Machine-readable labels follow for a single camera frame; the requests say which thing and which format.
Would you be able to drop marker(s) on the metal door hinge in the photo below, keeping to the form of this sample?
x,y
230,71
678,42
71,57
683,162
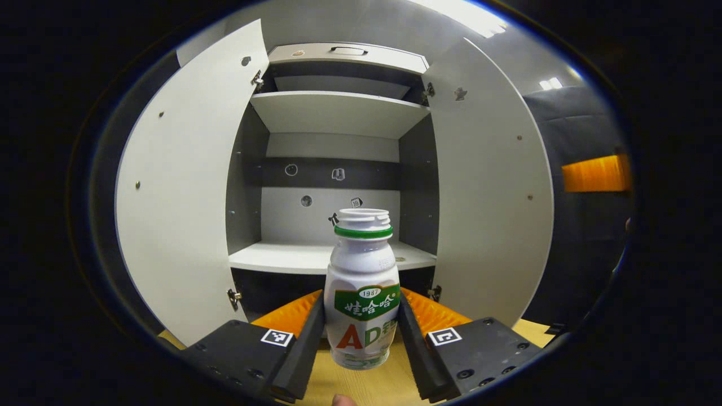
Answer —
x,y
434,293
430,91
234,297
258,80

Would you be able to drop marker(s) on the white cabinet drawer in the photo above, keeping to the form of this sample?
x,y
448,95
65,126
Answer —
x,y
389,59

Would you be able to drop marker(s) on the white cabinet door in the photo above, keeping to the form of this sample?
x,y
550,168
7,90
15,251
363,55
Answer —
x,y
485,197
180,197

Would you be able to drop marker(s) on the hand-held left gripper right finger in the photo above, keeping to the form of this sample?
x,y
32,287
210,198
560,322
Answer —
x,y
414,355

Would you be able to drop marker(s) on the white and grey cabinet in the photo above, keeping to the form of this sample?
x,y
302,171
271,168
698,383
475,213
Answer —
x,y
333,145

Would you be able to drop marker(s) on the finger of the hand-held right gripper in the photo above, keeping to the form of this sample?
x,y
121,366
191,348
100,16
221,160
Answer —
x,y
595,173

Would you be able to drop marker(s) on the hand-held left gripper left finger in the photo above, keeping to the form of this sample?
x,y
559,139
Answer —
x,y
307,355

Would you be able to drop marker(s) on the white bottle green label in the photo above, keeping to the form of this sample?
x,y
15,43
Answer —
x,y
361,265

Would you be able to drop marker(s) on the black backdrop cloth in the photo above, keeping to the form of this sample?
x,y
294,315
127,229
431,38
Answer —
x,y
581,254

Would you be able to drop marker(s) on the small ceiling light panel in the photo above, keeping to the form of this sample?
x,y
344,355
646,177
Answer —
x,y
550,83

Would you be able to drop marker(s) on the white cabinet shelf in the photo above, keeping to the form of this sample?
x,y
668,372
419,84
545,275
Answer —
x,y
282,256
338,113

